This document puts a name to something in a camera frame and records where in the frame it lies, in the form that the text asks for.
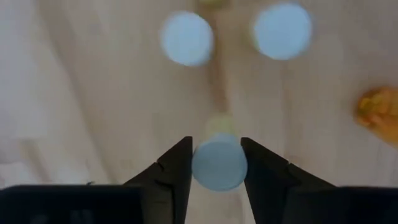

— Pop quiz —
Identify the slim orange pill bottle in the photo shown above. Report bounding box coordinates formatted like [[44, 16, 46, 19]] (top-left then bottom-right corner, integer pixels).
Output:
[[160, 11, 215, 67]]

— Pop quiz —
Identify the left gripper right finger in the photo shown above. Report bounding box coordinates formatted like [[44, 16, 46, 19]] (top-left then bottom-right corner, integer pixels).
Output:
[[241, 136, 336, 224]]

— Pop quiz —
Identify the tall yellow-green pill bottle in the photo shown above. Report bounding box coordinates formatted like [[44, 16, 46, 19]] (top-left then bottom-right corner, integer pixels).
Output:
[[190, 115, 249, 192]]

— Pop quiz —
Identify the wide orange pill bottle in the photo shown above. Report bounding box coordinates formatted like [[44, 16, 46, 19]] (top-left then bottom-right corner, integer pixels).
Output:
[[353, 86, 398, 146]]

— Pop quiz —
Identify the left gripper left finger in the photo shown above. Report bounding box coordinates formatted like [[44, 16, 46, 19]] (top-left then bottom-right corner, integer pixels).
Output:
[[124, 136, 193, 224]]

